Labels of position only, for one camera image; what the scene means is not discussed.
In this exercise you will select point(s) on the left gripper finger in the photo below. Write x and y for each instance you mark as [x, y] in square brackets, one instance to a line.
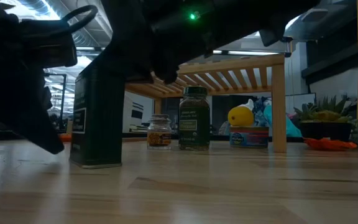
[47, 140]

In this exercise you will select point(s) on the small clear glass spice jar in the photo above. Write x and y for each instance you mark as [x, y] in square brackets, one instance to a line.
[159, 137]

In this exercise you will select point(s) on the green-lid glass spice jar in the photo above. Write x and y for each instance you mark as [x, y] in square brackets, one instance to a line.
[194, 130]

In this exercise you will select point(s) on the succulent plant in black pot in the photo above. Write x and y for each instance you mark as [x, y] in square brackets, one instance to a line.
[325, 130]

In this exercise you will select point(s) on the yellow lemon juice bottle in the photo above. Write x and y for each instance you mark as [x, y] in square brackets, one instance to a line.
[240, 116]

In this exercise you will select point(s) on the blue cloth pile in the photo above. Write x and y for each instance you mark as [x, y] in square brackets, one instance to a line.
[259, 113]

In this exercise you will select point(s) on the dark green tin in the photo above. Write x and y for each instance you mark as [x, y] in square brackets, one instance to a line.
[96, 130]

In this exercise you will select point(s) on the white storage bin stack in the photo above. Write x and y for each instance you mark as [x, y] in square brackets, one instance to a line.
[129, 109]

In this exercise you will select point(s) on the teal cloth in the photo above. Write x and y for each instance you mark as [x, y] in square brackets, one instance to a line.
[292, 129]

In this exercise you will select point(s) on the wooden slatted shelf rack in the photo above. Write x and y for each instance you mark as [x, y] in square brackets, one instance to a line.
[247, 62]

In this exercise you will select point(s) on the black bar with light strips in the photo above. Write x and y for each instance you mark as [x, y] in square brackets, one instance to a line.
[250, 53]

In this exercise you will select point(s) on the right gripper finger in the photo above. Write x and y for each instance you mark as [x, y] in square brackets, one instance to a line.
[166, 74]

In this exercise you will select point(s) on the blue and pink tuna can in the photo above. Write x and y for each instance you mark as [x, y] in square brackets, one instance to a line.
[249, 137]

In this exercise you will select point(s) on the black background frame stand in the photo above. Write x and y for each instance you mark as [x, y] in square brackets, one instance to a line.
[63, 102]

